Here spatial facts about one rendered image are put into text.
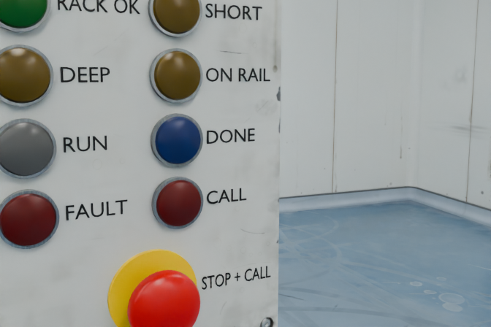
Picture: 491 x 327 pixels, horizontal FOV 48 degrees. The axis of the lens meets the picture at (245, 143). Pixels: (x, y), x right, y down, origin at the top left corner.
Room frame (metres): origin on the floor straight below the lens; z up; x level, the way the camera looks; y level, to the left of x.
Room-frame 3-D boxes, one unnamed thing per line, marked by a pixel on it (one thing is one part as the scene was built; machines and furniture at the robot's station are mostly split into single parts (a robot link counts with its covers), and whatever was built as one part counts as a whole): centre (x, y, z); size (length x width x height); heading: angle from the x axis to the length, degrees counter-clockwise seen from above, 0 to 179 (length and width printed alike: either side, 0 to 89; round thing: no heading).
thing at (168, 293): (0.30, 0.05, 0.91); 0.04 x 0.04 x 0.04; 27
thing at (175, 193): (0.31, 0.04, 0.96); 0.03 x 0.01 x 0.03; 117
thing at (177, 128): (0.31, 0.04, 1.00); 0.03 x 0.01 x 0.03; 117
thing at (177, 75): (0.31, 0.04, 1.04); 0.03 x 0.01 x 0.03; 117
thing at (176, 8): (0.31, 0.04, 1.07); 0.03 x 0.01 x 0.03; 117
